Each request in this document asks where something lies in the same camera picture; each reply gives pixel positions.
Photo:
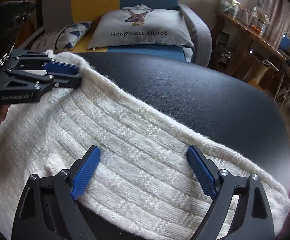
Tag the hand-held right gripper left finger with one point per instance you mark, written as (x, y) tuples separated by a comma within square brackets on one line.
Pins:
[(86, 172)]

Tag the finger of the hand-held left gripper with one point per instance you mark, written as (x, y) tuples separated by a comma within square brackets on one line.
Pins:
[(70, 82), (62, 68)]

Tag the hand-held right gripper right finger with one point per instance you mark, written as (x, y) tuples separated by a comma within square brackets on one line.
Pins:
[(202, 172)]

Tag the cream knitted scarf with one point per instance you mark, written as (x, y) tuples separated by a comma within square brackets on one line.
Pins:
[(135, 142)]

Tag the triangle pattern cushion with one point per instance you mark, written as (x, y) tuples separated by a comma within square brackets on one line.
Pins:
[(70, 31)]

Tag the grey deer print cushion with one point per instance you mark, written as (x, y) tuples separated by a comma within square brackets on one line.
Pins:
[(160, 20)]

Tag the beige woven basket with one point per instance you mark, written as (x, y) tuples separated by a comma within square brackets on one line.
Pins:
[(258, 72)]

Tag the wooden table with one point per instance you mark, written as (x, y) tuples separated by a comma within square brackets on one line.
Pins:
[(239, 25)]

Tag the cluster of jars and bottles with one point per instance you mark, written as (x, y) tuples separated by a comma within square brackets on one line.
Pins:
[(242, 12)]

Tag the beige patterned curtain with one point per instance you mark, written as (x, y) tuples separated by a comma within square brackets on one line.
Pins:
[(277, 12)]

